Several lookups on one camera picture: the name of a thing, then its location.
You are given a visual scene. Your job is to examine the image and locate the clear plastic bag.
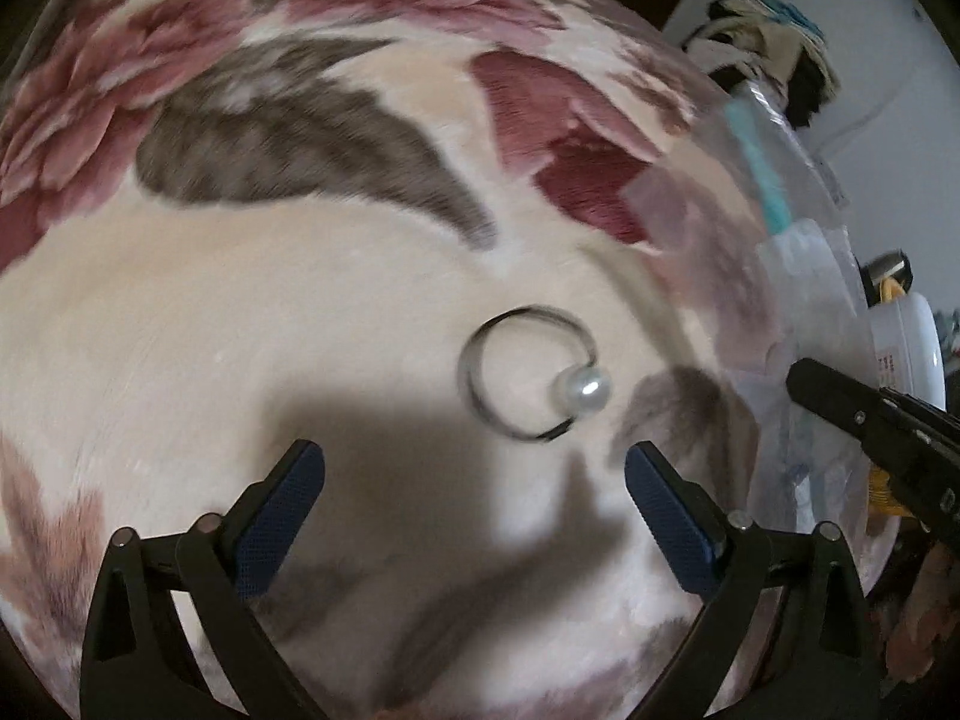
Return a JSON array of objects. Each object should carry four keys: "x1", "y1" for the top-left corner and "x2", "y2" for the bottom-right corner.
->
[{"x1": 698, "y1": 82, "x2": 877, "y2": 548}]

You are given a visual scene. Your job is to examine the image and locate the black white patterned cloth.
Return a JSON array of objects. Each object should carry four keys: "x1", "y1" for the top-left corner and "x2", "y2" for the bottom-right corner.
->
[{"x1": 682, "y1": 0, "x2": 841, "y2": 128}]

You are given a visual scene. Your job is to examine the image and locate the white plastic jar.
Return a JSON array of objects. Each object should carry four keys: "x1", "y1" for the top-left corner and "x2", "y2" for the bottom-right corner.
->
[{"x1": 869, "y1": 293, "x2": 947, "y2": 410}]

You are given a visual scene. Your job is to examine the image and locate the black pearl hair tie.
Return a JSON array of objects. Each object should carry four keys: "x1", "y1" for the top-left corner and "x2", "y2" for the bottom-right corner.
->
[{"x1": 455, "y1": 304, "x2": 614, "y2": 442}]

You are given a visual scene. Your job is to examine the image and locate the floral plush blanket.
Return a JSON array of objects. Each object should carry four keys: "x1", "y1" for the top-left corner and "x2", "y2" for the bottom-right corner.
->
[{"x1": 2, "y1": 0, "x2": 778, "y2": 718}]

